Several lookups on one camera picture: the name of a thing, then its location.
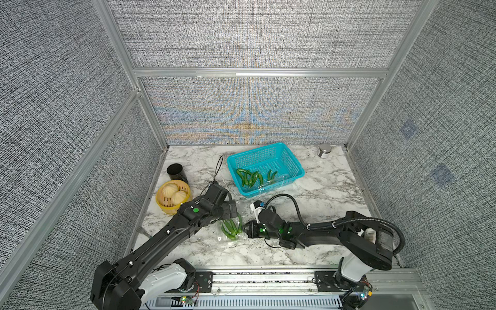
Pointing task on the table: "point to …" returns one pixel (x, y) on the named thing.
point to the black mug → (175, 172)
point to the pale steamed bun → (168, 188)
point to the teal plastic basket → (261, 170)
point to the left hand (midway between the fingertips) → (230, 208)
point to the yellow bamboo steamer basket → (165, 204)
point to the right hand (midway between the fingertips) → (239, 225)
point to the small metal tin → (324, 150)
